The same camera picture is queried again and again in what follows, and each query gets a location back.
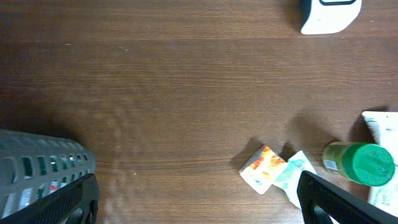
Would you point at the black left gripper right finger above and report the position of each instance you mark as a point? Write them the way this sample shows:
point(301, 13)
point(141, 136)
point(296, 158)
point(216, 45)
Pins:
point(323, 202)

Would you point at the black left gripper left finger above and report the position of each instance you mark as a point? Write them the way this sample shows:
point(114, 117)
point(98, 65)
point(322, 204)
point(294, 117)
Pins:
point(75, 203)

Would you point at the green lidded jar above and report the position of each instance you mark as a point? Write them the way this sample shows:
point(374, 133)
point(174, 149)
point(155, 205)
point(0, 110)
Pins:
point(360, 162)

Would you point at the teal snack packet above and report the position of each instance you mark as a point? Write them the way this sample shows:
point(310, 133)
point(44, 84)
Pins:
point(289, 179)

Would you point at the orange snack packet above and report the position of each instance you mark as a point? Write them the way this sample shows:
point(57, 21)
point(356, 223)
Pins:
point(262, 169)

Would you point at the white barcode scanner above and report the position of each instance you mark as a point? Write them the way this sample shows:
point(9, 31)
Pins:
point(327, 17)

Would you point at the grey plastic basket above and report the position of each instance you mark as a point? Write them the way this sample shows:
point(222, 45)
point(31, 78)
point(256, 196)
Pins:
point(34, 166)

